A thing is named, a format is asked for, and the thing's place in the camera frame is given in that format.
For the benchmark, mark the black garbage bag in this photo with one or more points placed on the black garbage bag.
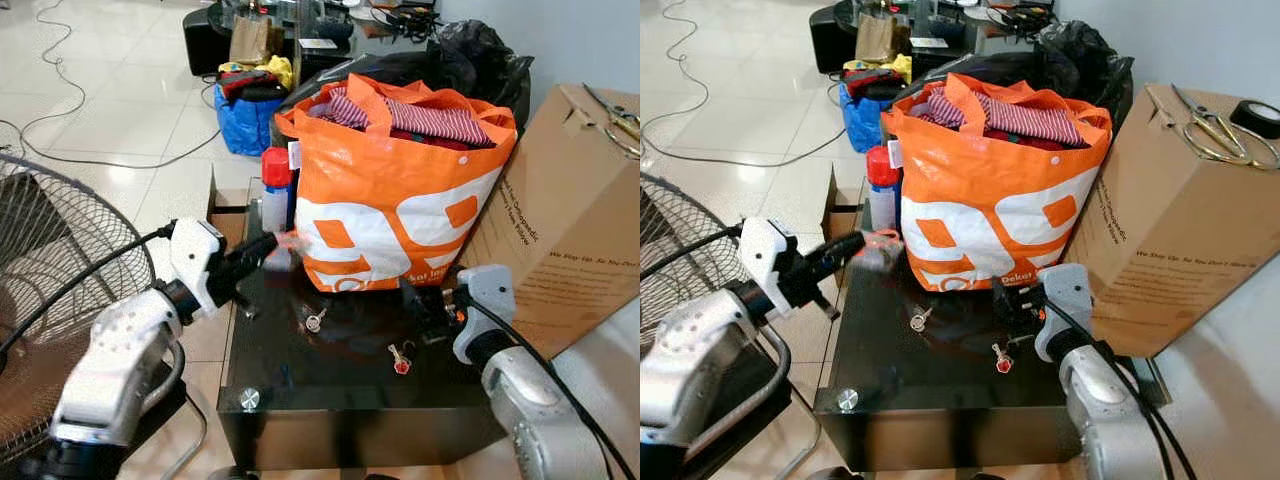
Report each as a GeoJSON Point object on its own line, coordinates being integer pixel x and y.
{"type": "Point", "coordinates": [1085, 55]}
{"type": "Point", "coordinates": [480, 55]}

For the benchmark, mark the brown paper bag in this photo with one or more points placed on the brown paper bag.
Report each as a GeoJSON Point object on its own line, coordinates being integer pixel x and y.
{"type": "Point", "coordinates": [880, 38]}
{"type": "Point", "coordinates": [252, 40]}

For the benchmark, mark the orange white shopping bag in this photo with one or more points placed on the orange white shopping bag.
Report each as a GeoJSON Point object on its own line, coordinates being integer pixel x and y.
{"type": "Point", "coordinates": [390, 210]}
{"type": "Point", "coordinates": [990, 210]}

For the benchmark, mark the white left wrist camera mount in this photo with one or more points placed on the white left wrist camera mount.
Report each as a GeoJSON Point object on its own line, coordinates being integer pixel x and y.
{"type": "Point", "coordinates": [765, 258]}
{"type": "Point", "coordinates": [195, 258]}

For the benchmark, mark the black low stand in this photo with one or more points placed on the black low stand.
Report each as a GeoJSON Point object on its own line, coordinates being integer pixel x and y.
{"type": "Point", "coordinates": [205, 35]}
{"type": "Point", "coordinates": [830, 35]}

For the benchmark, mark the yellow cloth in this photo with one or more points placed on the yellow cloth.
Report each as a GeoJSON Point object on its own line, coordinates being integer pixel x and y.
{"type": "Point", "coordinates": [280, 70]}
{"type": "Point", "coordinates": [903, 66]}

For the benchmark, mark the red headed key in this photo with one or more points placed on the red headed key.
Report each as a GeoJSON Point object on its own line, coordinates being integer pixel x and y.
{"type": "Point", "coordinates": [401, 362]}
{"type": "Point", "coordinates": [1002, 361]}

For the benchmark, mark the red white striped cloth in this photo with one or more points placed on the red white striped cloth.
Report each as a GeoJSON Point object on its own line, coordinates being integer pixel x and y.
{"type": "Point", "coordinates": [440, 122]}
{"type": "Point", "coordinates": [1030, 120]}

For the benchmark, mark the metal scissors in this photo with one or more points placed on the metal scissors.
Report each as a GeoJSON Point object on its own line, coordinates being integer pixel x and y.
{"type": "Point", "coordinates": [618, 128]}
{"type": "Point", "coordinates": [1215, 135]}

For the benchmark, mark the black glass table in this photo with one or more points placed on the black glass table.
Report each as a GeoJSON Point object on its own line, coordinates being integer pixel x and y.
{"type": "Point", "coordinates": [330, 390]}
{"type": "Point", "coordinates": [930, 400]}

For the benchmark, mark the silver table bolt cap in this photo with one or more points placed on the silver table bolt cap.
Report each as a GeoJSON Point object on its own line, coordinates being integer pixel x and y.
{"type": "Point", "coordinates": [248, 398]}
{"type": "Point", "coordinates": [847, 399]}

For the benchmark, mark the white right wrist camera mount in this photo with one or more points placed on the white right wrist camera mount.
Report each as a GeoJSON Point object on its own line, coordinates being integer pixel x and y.
{"type": "Point", "coordinates": [488, 300]}
{"type": "Point", "coordinates": [1066, 300]}

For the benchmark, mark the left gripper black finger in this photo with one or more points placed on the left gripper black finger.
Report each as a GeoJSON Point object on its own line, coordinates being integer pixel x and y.
{"type": "Point", "coordinates": [262, 262]}
{"type": "Point", "coordinates": [846, 243]}
{"type": "Point", "coordinates": [848, 262]}
{"type": "Point", "coordinates": [260, 245]}

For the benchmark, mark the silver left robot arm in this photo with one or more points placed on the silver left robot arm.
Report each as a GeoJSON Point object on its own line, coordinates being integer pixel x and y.
{"type": "Point", "coordinates": [110, 360]}
{"type": "Point", "coordinates": [690, 350]}

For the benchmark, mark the black tape roll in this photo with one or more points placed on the black tape roll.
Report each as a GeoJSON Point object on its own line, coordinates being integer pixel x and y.
{"type": "Point", "coordinates": [1258, 118]}

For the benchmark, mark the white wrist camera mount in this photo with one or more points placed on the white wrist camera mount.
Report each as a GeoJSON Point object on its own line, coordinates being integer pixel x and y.
{"type": "Point", "coordinates": [1066, 300]}
{"type": "Point", "coordinates": [765, 258]}
{"type": "Point", "coordinates": [488, 300]}
{"type": "Point", "coordinates": [195, 258]}

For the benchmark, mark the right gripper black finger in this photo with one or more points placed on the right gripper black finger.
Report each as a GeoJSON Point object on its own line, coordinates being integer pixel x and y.
{"type": "Point", "coordinates": [1001, 295]}
{"type": "Point", "coordinates": [408, 295]}
{"type": "Point", "coordinates": [422, 328]}
{"type": "Point", "coordinates": [1010, 328]}

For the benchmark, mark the printed brown cardboard box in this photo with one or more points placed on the printed brown cardboard box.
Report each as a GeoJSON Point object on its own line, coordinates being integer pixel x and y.
{"type": "Point", "coordinates": [570, 220]}
{"type": "Point", "coordinates": [1170, 230]}

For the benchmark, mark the spray can red cap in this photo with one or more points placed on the spray can red cap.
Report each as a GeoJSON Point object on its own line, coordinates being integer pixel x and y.
{"type": "Point", "coordinates": [276, 170]}
{"type": "Point", "coordinates": [882, 170]}

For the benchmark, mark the grey metal tube frame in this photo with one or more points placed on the grey metal tube frame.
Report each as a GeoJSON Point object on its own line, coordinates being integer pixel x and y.
{"type": "Point", "coordinates": [198, 420]}
{"type": "Point", "coordinates": [780, 350]}

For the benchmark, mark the red black clothes pile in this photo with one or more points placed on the red black clothes pile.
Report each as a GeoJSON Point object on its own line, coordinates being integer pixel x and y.
{"type": "Point", "coordinates": [245, 85]}
{"type": "Point", "coordinates": [868, 80]}

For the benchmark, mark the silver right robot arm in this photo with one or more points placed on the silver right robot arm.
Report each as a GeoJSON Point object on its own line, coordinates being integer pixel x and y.
{"type": "Point", "coordinates": [1110, 410]}
{"type": "Point", "coordinates": [540, 410]}

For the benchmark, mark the blue plastic bag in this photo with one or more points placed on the blue plastic bag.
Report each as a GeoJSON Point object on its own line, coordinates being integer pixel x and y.
{"type": "Point", "coordinates": [860, 120]}
{"type": "Point", "coordinates": [245, 125]}

